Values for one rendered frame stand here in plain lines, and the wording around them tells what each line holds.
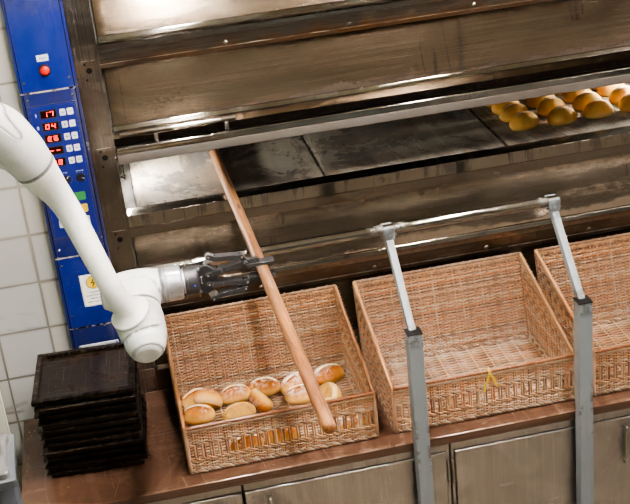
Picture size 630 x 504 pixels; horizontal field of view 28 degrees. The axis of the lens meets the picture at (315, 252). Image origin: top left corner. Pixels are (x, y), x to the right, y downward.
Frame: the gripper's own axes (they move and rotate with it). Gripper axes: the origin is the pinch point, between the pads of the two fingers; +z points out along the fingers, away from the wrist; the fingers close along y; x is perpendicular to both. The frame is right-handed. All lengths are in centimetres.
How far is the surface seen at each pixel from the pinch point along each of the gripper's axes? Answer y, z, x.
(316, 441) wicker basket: 59, 10, -5
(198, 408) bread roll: 55, -21, -29
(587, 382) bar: 49, 86, 6
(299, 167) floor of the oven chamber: 1, 23, -70
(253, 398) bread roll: 56, -4, -29
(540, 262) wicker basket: 36, 92, -44
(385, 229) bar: 2.3, 37.1, -15.7
